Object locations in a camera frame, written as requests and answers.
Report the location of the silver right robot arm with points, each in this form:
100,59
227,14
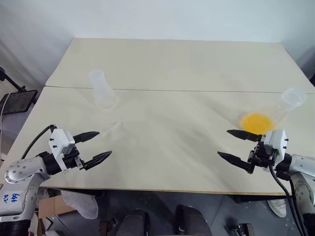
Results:
304,164

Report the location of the white plastic bag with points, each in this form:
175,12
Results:
81,202

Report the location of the black flat panel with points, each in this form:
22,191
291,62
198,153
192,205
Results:
18,100

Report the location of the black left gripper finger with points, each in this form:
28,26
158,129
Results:
98,159
86,136

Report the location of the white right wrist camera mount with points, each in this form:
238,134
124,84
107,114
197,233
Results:
276,142

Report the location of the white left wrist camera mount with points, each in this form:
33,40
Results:
60,141

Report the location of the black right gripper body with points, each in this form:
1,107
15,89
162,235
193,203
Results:
263,157

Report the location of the white shoe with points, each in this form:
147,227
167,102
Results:
278,207

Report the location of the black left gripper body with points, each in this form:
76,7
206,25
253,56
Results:
71,159

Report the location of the black stand pole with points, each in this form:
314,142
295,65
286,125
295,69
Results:
11,81

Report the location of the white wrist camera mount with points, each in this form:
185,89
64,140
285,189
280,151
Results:
60,141
276,142

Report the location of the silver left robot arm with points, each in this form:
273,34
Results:
22,169

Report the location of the empty clear plastic cup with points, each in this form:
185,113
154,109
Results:
102,91

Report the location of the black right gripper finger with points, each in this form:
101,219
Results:
243,135
236,161

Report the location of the brown cardboard box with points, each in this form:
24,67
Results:
53,206

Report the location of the clear cup with orange liquid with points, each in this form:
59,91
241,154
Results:
257,121

